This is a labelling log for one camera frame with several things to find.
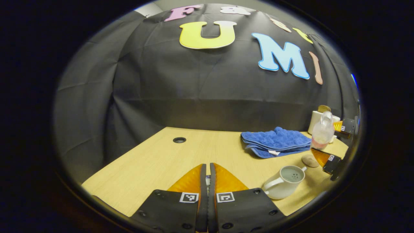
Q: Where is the white toaster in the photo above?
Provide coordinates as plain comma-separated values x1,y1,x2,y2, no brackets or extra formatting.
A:
308,110,341,143

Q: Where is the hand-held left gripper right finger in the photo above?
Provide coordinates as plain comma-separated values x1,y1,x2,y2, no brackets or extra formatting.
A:
209,163,287,233

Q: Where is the blue folded towel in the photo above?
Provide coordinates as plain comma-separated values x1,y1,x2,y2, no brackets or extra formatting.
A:
241,127,312,159

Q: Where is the clear water bottle pink label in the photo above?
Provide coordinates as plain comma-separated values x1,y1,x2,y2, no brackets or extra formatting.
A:
310,111,335,150

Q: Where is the round wooden coaster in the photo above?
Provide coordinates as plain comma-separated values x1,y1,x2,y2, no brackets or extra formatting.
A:
301,154,320,168

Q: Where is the white ceramic teacup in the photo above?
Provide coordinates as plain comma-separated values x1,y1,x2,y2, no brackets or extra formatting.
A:
262,165,307,200

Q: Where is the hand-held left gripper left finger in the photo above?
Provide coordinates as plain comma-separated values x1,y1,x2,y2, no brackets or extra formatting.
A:
129,163,208,233

